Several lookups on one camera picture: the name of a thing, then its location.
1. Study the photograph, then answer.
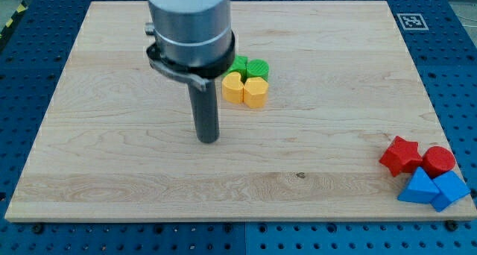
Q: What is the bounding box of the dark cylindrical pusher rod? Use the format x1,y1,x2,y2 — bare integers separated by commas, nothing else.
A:
189,81,220,143

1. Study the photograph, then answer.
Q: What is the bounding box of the black pusher mount clamp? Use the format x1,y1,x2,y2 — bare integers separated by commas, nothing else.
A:
146,32,236,92

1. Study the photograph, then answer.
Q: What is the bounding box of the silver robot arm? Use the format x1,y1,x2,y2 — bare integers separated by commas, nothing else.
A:
145,0,236,143

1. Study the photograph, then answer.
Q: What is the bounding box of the wooden board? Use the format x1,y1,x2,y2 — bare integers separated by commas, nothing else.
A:
5,1,476,223

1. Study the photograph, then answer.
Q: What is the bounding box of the yellow heart block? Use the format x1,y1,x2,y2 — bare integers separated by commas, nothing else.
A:
221,72,244,104

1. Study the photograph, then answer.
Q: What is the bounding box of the green star block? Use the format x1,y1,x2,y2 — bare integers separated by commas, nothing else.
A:
222,55,248,82

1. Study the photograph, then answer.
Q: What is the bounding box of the yellow pentagon block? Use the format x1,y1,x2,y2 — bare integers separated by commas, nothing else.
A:
244,77,269,108

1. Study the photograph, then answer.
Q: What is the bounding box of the green cylinder block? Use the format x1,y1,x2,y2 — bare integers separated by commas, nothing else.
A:
246,59,270,81

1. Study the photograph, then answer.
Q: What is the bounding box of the yellow black hazard tape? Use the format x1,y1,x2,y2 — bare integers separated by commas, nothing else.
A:
1,0,28,43

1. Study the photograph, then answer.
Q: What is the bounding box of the red star block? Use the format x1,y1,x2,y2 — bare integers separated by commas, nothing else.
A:
379,136,423,177

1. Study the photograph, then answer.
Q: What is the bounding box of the white fiducial marker tag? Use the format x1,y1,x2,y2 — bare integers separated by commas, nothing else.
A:
397,13,429,31

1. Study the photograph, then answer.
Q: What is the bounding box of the blue triangle block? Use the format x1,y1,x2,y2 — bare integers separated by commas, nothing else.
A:
397,167,440,204

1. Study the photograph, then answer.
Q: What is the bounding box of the red cylinder block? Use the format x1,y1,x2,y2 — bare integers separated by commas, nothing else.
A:
422,146,456,178

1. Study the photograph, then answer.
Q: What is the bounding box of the blue cube block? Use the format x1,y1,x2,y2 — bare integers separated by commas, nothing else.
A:
431,171,470,212

